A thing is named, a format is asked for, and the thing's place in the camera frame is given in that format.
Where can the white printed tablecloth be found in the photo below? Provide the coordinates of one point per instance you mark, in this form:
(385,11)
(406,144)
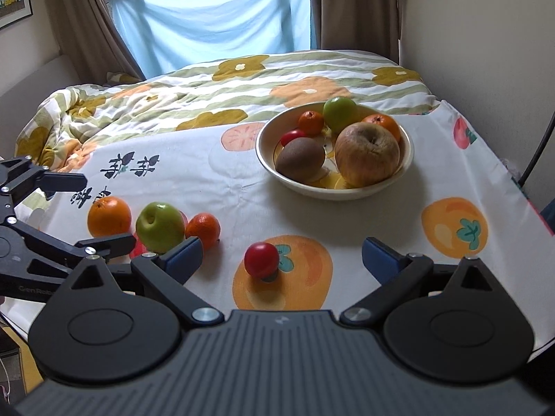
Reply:
(217,173)

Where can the yellow cartoon bowl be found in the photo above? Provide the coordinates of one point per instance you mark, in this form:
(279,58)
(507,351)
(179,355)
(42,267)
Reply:
(303,184)

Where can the light blue window cloth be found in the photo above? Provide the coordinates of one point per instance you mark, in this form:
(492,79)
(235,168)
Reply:
(208,21)

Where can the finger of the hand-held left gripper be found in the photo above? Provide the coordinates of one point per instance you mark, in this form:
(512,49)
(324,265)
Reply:
(112,245)
(60,182)

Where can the large orange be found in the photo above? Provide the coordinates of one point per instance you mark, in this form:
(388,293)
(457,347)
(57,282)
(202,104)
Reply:
(109,216)
(386,125)

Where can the floral striped blanket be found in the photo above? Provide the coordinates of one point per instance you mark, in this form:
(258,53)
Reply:
(195,95)

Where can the brown kiwi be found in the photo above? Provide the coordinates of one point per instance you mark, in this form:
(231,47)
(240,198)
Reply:
(300,159)

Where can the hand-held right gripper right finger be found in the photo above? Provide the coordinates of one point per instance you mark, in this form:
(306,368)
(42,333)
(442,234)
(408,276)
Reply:
(381,262)

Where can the brown curtain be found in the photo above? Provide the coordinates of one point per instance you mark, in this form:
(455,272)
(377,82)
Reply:
(82,17)
(355,8)

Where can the green apple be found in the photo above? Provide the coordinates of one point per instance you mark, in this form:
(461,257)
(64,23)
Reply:
(340,112)
(160,227)

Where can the large brownish apple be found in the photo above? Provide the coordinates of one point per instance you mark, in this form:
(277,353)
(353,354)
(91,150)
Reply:
(366,156)

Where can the small red apple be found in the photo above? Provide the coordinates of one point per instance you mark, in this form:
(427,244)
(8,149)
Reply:
(291,137)
(261,260)

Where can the mustard patterned pillow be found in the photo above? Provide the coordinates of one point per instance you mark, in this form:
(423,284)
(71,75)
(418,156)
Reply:
(121,78)

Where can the small tangerine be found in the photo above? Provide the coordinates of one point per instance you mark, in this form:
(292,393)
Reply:
(311,122)
(203,230)

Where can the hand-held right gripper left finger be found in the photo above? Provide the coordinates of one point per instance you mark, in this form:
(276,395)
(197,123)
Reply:
(184,260)

